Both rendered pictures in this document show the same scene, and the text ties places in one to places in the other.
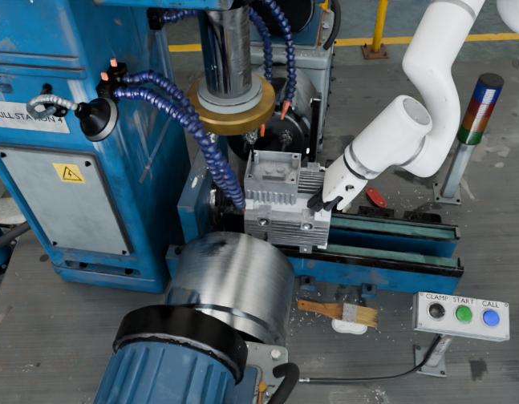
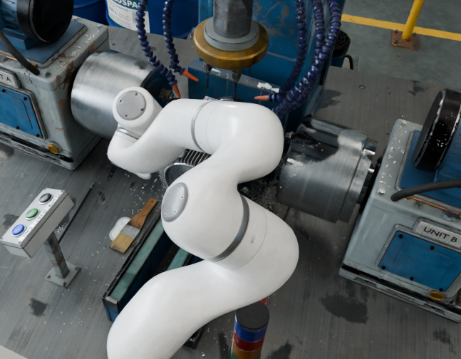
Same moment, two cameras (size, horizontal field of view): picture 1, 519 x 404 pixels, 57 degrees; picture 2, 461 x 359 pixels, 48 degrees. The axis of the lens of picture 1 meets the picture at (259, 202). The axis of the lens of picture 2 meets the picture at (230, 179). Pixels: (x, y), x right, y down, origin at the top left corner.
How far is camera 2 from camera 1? 1.40 m
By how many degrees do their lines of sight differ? 59
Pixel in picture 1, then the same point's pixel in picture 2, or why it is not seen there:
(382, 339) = (97, 247)
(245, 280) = (107, 75)
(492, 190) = not seen: outside the picture
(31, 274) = not seen: hidden behind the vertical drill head
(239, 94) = (213, 27)
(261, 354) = (53, 70)
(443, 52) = (167, 112)
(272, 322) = (80, 93)
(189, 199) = (197, 65)
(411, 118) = (121, 95)
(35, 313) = not seen: hidden behind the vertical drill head
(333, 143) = (352, 294)
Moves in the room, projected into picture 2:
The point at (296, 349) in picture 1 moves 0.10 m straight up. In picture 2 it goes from (118, 189) to (114, 167)
